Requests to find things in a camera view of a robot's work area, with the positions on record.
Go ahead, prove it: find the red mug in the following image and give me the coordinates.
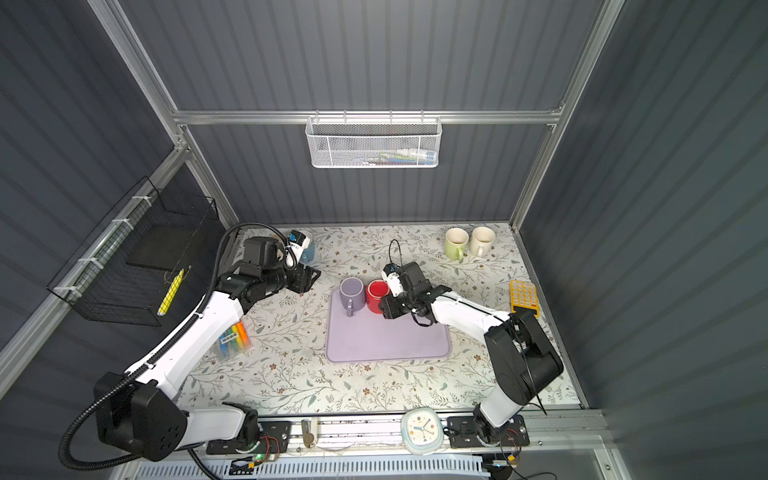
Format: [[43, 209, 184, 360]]
[[366, 279, 390, 315]]

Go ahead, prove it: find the light green mug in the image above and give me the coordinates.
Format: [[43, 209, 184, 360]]
[[443, 227, 469, 261]]

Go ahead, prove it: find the white mug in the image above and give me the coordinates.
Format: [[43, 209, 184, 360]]
[[469, 226, 496, 257]]

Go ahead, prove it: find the blue polka dot mug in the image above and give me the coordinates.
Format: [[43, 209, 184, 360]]
[[300, 242, 316, 265]]

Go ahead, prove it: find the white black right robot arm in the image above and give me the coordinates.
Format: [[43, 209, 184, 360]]
[[379, 262, 564, 443]]

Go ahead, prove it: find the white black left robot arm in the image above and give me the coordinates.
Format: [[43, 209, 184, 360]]
[[58, 224, 321, 471]]

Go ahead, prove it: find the purple mug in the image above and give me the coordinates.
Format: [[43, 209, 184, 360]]
[[339, 277, 367, 317]]

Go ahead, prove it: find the lavender plastic tray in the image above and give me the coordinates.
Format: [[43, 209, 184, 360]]
[[325, 289, 451, 363]]

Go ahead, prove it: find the colourful marker pack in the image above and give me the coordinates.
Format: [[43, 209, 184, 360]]
[[214, 322, 251, 360]]

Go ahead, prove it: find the yellow marker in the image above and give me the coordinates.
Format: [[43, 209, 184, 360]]
[[156, 269, 185, 317]]

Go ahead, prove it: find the yellow calculator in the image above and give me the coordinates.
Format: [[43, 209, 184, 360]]
[[509, 280, 541, 318]]

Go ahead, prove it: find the small white clock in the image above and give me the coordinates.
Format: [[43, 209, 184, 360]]
[[401, 407, 444, 455]]

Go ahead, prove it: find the white wire basket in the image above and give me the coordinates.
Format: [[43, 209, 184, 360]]
[[305, 112, 443, 169]]

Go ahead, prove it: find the black wire basket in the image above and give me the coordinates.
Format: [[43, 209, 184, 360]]
[[47, 182, 223, 327]]

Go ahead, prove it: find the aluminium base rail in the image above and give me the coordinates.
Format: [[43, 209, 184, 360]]
[[259, 408, 614, 457]]

